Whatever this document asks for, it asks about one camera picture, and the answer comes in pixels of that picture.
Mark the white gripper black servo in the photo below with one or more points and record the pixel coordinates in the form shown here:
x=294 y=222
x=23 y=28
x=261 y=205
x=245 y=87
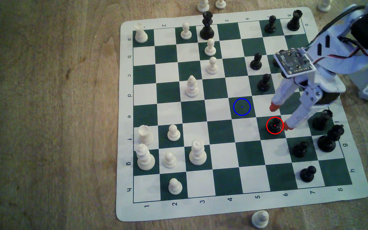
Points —
x=311 y=96

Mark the black pawn chess piece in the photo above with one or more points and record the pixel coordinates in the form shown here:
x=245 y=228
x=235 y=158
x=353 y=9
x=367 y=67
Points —
x=275 y=125
x=264 y=83
x=307 y=174
x=270 y=25
x=276 y=63
x=300 y=149
x=256 y=63

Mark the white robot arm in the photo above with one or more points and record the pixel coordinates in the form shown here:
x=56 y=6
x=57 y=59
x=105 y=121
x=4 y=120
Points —
x=334 y=36

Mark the black rook chess piece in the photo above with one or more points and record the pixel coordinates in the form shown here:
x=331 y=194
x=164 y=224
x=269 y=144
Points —
x=294 y=21
x=322 y=120

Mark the black king chess piece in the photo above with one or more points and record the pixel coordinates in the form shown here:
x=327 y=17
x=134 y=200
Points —
x=329 y=140

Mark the white pawn chess piece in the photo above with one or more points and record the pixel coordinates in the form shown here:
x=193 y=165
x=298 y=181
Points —
x=170 y=160
x=260 y=219
x=175 y=186
x=173 y=132
x=186 y=31
x=210 y=48
x=212 y=66

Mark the white bishop chess piece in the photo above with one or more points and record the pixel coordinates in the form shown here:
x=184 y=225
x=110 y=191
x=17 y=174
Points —
x=192 y=88

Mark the green white chess mat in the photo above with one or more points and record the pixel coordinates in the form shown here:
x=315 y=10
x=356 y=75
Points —
x=222 y=179

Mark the white queen chess piece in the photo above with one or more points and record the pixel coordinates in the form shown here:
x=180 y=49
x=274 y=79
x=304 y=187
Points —
x=197 y=153

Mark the black queen chess piece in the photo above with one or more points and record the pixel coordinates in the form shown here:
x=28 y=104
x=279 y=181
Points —
x=207 y=27

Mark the white rook chess piece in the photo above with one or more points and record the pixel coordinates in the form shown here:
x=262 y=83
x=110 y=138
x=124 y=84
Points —
x=141 y=33
x=145 y=134

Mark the white king chess piece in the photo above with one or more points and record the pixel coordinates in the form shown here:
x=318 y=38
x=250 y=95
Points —
x=145 y=158

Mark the camera circuit board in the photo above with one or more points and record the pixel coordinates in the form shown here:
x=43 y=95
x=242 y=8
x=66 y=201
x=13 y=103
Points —
x=294 y=62

